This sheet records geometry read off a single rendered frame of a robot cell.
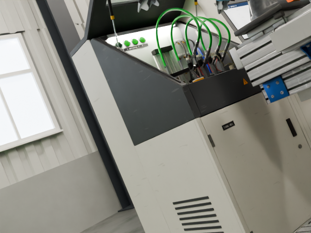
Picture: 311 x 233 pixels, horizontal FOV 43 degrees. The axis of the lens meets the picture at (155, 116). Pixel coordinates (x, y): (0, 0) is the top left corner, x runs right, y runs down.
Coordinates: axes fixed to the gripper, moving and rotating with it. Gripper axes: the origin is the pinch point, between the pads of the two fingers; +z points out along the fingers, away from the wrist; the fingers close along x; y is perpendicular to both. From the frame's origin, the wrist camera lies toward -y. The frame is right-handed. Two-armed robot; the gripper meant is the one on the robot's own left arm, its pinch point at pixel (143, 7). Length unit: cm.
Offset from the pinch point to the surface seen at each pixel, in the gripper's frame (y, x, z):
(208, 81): 47.8, -0.4, 9.0
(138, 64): 14.8, -10.5, 21.6
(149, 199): 60, -20, 87
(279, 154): 95, 16, 28
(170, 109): 43, -16, 24
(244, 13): 18, 95, 21
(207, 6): 2, 70, 20
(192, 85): 45.0, -10.3, 8.6
